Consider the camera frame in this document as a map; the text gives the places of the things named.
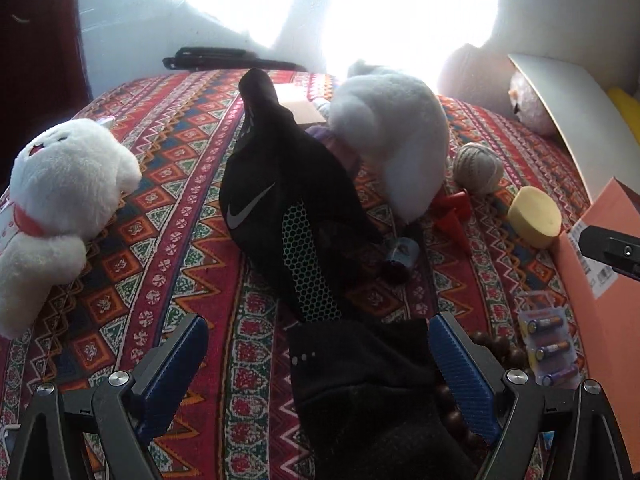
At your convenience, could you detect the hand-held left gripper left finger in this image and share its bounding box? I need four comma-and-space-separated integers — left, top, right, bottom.
9, 311, 210, 480

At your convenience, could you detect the dark red wooden wardrobe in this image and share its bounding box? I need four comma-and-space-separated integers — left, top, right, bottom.
0, 0, 93, 181

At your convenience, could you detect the red plastic funnel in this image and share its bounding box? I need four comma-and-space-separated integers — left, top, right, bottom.
432, 190, 473, 256

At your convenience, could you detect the white cardboard box lid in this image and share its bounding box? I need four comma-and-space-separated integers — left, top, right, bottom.
507, 52, 633, 206

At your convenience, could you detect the orange cardboard shoe box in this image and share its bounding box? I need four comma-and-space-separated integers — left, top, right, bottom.
552, 177, 640, 431

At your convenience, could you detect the grey twine ball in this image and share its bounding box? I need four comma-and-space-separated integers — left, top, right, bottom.
452, 142, 506, 196

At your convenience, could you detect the yellow pillow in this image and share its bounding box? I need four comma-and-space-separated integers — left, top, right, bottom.
607, 87, 640, 143

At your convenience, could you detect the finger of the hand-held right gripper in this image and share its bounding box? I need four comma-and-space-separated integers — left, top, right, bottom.
577, 225, 640, 282

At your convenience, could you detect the beige cardboard box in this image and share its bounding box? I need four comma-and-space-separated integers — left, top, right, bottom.
275, 84, 328, 126

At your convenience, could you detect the large white plush bear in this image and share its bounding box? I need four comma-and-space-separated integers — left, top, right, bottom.
327, 60, 451, 225

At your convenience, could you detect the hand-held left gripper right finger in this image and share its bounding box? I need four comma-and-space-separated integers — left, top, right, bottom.
427, 311, 635, 480

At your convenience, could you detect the purple cloth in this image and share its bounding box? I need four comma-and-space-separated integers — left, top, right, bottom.
305, 125, 362, 177

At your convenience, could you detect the yellow round sponge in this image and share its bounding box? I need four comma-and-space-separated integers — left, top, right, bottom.
507, 186, 563, 250

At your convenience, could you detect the brown wooden bead bracelet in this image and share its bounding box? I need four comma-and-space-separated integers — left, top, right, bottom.
435, 330, 531, 461

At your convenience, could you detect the battery blister pack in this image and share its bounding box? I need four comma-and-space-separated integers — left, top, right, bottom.
516, 305, 585, 388

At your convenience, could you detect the white plush bear red scarf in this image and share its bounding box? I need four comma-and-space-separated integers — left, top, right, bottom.
0, 117, 143, 338

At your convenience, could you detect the small pale plush toy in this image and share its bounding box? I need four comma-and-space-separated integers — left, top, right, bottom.
509, 70, 557, 137

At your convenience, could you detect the black Nike garment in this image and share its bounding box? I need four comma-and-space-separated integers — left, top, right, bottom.
219, 67, 383, 323

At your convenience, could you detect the red patterned blanket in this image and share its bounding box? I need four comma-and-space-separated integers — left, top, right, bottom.
0, 69, 640, 480

